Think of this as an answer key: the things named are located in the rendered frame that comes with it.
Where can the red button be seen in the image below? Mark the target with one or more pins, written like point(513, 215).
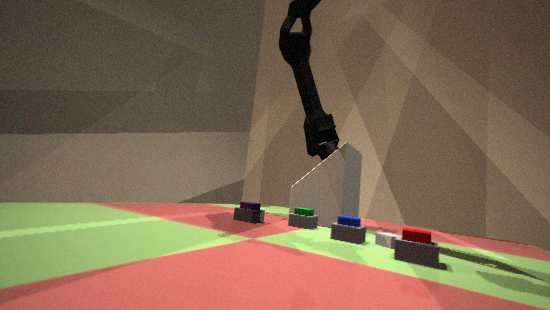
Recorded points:
point(416, 247)

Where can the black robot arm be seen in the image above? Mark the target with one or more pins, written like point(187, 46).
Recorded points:
point(295, 49)

